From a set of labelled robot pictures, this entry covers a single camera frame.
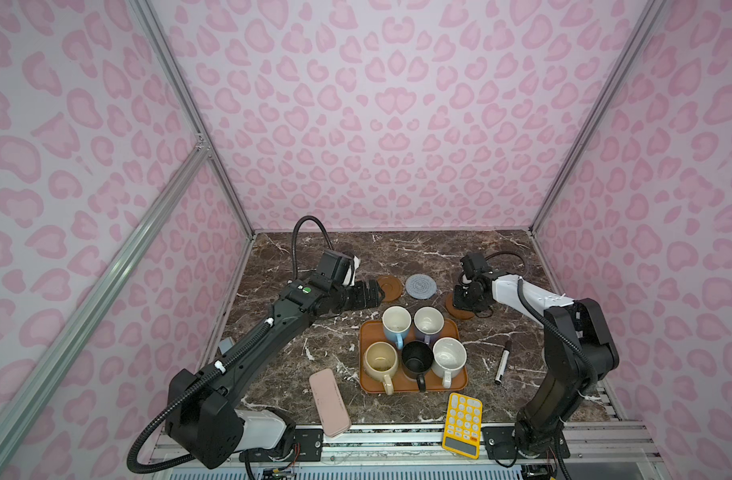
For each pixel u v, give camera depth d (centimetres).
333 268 59
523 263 109
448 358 86
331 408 78
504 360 86
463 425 75
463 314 98
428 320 90
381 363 86
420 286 103
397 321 91
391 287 104
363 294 69
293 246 117
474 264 78
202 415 39
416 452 73
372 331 93
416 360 85
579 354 45
